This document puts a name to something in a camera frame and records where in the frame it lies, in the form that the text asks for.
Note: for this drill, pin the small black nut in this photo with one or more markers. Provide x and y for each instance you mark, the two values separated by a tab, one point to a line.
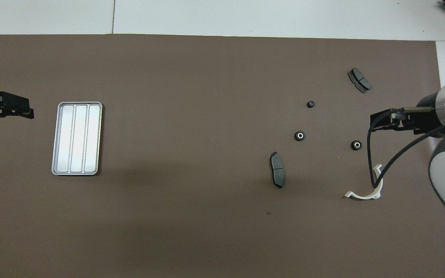
357	145

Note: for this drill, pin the dark grey brake pad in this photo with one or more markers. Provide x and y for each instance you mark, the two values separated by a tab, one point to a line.
278	172
359	80

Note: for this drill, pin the white curved plastic bracket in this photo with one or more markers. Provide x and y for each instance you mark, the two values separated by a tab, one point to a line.
363	196

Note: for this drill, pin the small black bearing gear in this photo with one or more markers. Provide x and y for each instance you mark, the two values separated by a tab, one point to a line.
311	104

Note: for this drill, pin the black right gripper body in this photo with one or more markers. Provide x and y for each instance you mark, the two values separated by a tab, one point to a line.
427	119

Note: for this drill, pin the brown paper table mat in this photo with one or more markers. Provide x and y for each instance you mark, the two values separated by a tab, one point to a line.
207	96

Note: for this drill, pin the silver metal tray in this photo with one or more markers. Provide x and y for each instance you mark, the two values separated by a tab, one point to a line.
77	139

